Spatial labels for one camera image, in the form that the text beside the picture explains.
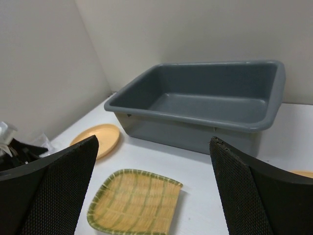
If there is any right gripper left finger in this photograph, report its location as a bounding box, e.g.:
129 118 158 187
0 136 99 235

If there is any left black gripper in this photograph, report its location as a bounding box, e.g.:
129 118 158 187
0 139 48 171

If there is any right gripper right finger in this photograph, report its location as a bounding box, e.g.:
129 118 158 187
209 137 313 235

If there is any tan plastic plate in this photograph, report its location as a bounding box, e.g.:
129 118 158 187
70 124 120 160
291 170 313 178

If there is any woven bamboo tray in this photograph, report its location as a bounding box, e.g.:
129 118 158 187
87 169 183 235

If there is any clear plastic cup front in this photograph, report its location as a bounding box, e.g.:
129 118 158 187
31 132 54 157

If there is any grey plastic bin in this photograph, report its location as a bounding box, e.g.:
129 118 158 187
104 60 286 157

